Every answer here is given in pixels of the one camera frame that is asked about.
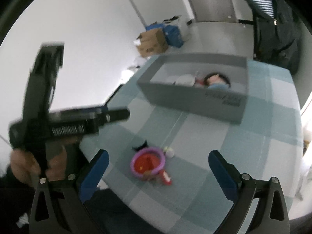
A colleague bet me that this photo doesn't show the person's left hand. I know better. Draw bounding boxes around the person's left hand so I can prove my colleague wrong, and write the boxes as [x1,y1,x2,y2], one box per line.
[10,147,67,187]

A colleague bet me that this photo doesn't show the white plastic bags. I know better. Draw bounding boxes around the white plastic bags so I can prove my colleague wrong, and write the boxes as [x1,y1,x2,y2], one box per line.
[126,56,149,73]

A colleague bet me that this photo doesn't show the black spiral hair tie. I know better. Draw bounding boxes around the black spiral hair tie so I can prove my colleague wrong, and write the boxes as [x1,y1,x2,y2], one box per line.
[203,71,232,88]

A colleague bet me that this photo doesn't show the grey cardboard box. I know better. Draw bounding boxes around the grey cardboard box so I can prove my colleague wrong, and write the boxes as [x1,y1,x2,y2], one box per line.
[137,53,249,124]

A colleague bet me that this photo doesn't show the black hanging jacket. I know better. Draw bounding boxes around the black hanging jacket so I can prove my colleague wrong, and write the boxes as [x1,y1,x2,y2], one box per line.
[245,0,301,75]

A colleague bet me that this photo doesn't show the pink doll hair clip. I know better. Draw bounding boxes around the pink doll hair clip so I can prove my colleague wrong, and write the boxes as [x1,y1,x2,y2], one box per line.
[195,72,228,87]

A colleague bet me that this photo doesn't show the red star hair accessory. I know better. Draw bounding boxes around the red star hair accessory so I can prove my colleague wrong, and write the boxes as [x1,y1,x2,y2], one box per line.
[133,153,172,185]

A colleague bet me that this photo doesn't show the blue cardboard box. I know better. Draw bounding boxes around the blue cardboard box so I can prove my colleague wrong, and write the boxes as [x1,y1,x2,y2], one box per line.
[145,23,184,48]

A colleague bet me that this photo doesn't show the white ring bracelet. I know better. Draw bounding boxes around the white ring bracelet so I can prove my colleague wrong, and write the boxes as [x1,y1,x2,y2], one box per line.
[174,74,197,87]

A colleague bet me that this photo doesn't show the teal checked tablecloth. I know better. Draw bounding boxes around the teal checked tablecloth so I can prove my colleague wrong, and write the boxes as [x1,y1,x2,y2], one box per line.
[80,60,303,233]

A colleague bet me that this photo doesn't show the pink purple ring bracelet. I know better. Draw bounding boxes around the pink purple ring bracelet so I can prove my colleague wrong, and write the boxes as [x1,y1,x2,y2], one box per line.
[129,147,167,178]

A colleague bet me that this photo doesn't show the grey door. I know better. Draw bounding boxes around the grey door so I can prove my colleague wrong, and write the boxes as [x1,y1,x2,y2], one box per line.
[188,0,253,23]

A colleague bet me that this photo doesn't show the brown cardboard box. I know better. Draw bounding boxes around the brown cardboard box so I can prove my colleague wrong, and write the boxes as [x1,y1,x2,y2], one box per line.
[133,28,168,58]

